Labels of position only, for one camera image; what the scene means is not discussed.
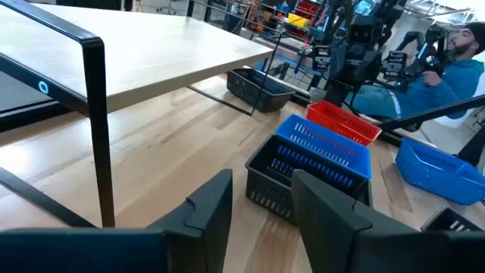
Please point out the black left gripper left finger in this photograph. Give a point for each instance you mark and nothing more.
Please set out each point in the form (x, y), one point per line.
(212, 212)

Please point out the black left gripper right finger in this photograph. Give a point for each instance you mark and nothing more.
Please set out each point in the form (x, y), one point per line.
(326, 220)

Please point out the blue slotted plastic basket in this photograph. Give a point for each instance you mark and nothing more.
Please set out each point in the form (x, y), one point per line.
(322, 144)
(435, 174)

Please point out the black slotted plastic basket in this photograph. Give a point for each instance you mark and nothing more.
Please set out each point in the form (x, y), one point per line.
(265, 189)
(246, 91)
(447, 220)

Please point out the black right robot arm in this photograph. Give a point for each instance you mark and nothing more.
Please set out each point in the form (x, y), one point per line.
(335, 93)

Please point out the red slotted plastic basket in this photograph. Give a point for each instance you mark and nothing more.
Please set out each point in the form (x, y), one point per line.
(341, 121)

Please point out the yellow storage bin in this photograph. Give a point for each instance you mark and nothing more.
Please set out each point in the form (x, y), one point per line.
(298, 20)

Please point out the red storage bin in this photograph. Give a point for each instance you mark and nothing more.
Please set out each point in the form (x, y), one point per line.
(307, 8)

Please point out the person's hand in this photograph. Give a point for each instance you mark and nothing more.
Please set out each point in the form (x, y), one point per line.
(431, 77)

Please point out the person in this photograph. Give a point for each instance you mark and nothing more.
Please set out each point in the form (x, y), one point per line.
(458, 79)

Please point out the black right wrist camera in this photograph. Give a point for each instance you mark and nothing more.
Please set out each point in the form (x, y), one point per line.
(362, 32)

